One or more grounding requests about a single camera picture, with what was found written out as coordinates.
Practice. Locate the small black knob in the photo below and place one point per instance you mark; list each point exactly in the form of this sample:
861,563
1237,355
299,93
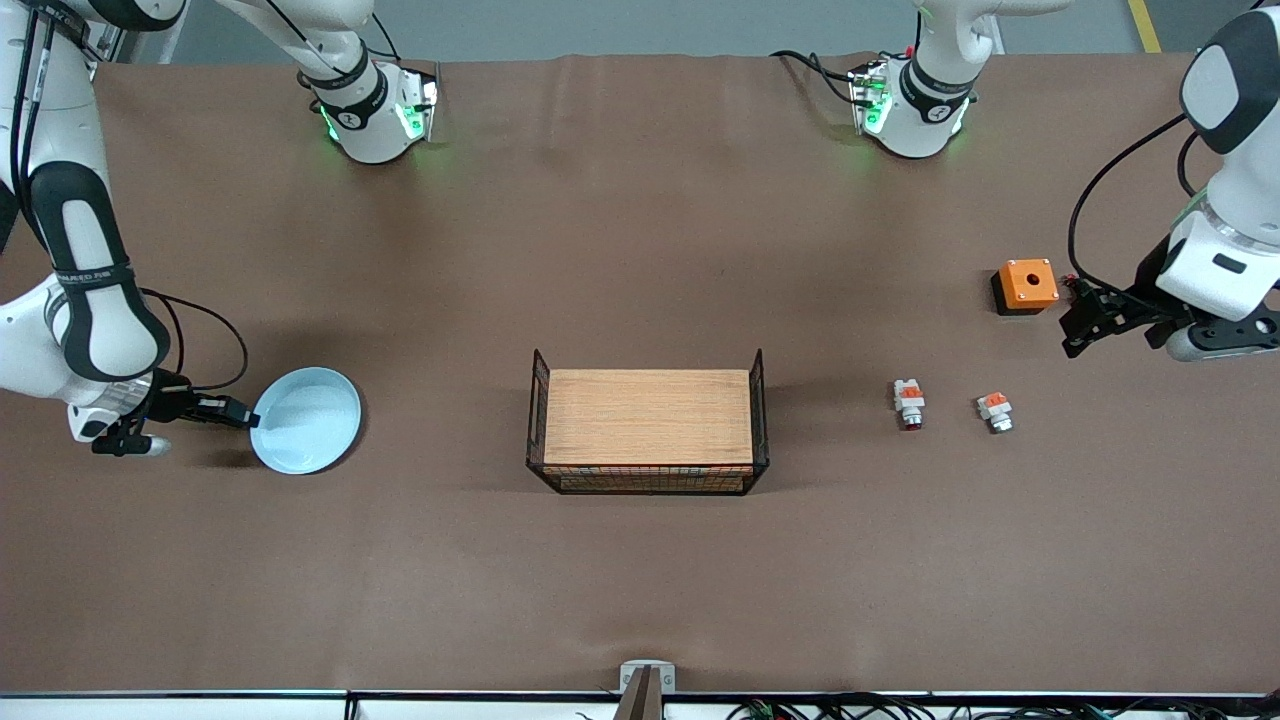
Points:
1073,282

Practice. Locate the grey metal bracket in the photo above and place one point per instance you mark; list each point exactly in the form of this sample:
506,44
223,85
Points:
647,678

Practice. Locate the orange button box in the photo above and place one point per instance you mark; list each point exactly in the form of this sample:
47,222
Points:
1027,284

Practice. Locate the light blue plate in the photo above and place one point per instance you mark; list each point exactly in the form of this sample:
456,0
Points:
310,425

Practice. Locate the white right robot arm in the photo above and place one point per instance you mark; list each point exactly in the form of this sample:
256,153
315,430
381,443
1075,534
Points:
90,320

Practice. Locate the aluminium frame profile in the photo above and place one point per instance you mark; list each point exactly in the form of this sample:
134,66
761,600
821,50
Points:
110,40

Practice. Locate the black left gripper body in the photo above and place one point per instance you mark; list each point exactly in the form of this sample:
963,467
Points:
1128,305

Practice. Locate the red push button switch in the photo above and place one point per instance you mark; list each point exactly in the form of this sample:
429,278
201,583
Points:
910,400

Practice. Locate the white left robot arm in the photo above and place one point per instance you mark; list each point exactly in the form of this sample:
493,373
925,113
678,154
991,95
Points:
1225,260

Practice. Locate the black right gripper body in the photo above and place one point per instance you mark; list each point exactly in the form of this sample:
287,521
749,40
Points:
178,402

